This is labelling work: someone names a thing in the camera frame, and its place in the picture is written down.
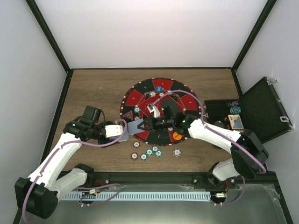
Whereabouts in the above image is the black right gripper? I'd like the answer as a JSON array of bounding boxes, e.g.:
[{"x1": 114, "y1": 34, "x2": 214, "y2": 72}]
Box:
[{"x1": 138, "y1": 114, "x2": 175, "y2": 133}]

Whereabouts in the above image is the teal 50 chip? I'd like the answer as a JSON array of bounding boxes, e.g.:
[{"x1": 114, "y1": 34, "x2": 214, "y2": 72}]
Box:
[{"x1": 133, "y1": 107, "x2": 141, "y2": 113}]

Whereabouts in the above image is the blue card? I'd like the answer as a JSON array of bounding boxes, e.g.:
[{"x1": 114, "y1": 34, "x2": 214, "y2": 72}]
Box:
[{"x1": 127, "y1": 119, "x2": 143, "y2": 135}]

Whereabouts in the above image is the red 100 chip off mat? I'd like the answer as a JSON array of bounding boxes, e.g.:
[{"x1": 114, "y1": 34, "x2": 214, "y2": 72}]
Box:
[{"x1": 133, "y1": 141, "x2": 140, "y2": 148}]

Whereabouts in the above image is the blue white chip top seat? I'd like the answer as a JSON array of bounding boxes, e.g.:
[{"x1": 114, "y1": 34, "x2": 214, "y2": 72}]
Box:
[{"x1": 149, "y1": 91, "x2": 156, "y2": 97}]

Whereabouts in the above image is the orange big blind button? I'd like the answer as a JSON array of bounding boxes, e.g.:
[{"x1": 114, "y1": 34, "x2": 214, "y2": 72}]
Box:
[{"x1": 172, "y1": 132, "x2": 183, "y2": 141}]

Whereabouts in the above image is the blue small blind button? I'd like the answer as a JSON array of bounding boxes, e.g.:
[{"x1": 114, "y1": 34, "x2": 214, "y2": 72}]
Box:
[{"x1": 155, "y1": 86, "x2": 163, "y2": 92}]

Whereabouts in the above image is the red poker chip stack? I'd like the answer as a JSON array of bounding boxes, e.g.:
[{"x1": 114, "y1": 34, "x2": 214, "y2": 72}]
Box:
[{"x1": 130, "y1": 152, "x2": 139, "y2": 161}]

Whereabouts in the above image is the blue backed card deck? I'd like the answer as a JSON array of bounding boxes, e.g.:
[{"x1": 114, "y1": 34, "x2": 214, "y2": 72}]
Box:
[{"x1": 118, "y1": 132, "x2": 129, "y2": 142}]

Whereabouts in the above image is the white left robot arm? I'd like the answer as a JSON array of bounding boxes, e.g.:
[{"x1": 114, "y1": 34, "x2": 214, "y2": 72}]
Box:
[{"x1": 14, "y1": 106, "x2": 128, "y2": 223}]

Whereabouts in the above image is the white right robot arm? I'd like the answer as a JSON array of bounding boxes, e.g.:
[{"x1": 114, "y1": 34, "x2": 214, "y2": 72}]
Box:
[{"x1": 137, "y1": 99, "x2": 269, "y2": 188}]

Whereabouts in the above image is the round red black poker mat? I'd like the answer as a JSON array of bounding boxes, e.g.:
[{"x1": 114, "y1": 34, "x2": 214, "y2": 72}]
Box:
[{"x1": 120, "y1": 78, "x2": 201, "y2": 146}]

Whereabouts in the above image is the blue white poker chip stack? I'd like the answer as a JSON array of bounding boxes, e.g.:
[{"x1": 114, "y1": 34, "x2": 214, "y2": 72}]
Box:
[{"x1": 173, "y1": 148, "x2": 182, "y2": 157}]

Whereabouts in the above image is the black round dealer button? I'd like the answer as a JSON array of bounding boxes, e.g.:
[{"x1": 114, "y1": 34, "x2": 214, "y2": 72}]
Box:
[{"x1": 214, "y1": 121, "x2": 225, "y2": 128}]

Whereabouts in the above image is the card deck in case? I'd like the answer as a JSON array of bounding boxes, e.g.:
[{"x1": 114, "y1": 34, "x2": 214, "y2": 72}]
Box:
[{"x1": 228, "y1": 114, "x2": 244, "y2": 130}]

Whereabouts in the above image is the teal chip row in case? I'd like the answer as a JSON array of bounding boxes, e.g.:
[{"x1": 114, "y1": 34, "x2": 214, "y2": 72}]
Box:
[{"x1": 230, "y1": 107, "x2": 242, "y2": 114}]

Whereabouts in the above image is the black poker chip case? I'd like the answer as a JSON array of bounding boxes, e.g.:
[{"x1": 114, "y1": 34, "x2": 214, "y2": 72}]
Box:
[{"x1": 205, "y1": 77, "x2": 293, "y2": 143}]

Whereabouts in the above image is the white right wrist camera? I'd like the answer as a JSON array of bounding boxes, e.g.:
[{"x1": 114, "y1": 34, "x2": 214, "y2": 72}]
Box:
[{"x1": 147, "y1": 105, "x2": 161, "y2": 118}]

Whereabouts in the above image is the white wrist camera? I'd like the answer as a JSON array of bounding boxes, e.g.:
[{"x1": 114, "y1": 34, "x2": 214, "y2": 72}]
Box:
[
  {"x1": 104, "y1": 125, "x2": 123, "y2": 138},
  {"x1": 147, "y1": 105, "x2": 161, "y2": 118}
]

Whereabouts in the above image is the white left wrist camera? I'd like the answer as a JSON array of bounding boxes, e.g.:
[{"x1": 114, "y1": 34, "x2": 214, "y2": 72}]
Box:
[{"x1": 104, "y1": 125, "x2": 123, "y2": 138}]

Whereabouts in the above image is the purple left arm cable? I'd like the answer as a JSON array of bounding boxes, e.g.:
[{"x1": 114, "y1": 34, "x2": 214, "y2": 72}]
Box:
[{"x1": 22, "y1": 119, "x2": 128, "y2": 222}]

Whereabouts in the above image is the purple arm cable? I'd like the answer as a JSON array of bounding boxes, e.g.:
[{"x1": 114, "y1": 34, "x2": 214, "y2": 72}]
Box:
[
  {"x1": 149, "y1": 89, "x2": 267, "y2": 207},
  {"x1": 22, "y1": 119, "x2": 128, "y2": 222}
]

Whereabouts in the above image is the black front mounting rail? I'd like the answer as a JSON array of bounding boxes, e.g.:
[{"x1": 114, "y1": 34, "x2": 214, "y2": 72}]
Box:
[{"x1": 56, "y1": 171, "x2": 278, "y2": 189}]

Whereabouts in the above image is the light blue slotted cable duct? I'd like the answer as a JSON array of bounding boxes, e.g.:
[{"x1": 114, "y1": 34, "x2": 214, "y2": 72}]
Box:
[{"x1": 62, "y1": 191, "x2": 211, "y2": 202}]

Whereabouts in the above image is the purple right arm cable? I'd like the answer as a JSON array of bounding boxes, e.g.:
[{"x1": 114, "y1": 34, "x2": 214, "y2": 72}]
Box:
[{"x1": 149, "y1": 89, "x2": 267, "y2": 207}]

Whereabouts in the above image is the black enclosure frame post left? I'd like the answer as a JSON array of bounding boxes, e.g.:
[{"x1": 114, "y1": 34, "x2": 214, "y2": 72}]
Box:
[{"x1": 25, "y1": 0, "x2": 71, "y2": 73}]

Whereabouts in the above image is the black enclosure frame post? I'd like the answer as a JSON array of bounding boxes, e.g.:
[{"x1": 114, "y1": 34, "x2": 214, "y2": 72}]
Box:
[
  {"x1": 25, "y1": 0, "x2": 71, "y2": 73},
  {"x1": 231, "y1": 0, "x2": 278, "y2": 70}
]

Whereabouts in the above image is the black enclosure frame post right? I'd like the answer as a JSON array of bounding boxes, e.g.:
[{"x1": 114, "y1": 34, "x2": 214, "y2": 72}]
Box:
[{"x1": 231, "y1": 0, "x2": 278, "y2": 70}]

